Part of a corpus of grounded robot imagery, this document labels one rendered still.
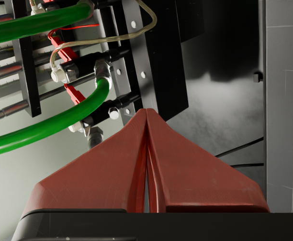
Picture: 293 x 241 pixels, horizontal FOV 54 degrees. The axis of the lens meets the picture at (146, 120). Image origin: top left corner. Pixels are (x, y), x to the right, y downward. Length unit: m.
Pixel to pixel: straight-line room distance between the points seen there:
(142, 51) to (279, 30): 0.20
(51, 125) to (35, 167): 0.52
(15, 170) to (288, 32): 0.62
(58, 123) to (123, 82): 0.29
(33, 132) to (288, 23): 0.28
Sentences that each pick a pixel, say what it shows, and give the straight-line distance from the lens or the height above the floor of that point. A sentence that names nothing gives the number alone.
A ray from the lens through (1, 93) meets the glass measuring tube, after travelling 0.66.
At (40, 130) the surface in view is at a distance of 0.25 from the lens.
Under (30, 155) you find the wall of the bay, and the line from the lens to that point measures 0.75.
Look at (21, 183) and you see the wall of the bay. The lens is 0.77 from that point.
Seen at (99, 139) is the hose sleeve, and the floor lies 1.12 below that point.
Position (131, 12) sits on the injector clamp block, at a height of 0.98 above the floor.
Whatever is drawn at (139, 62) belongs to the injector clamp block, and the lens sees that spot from 0.48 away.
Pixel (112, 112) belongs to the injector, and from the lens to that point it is 0.45.
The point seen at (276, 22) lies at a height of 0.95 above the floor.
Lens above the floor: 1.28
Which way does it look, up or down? 35 degrees down
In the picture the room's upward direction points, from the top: 121 degrees counter-clockwise
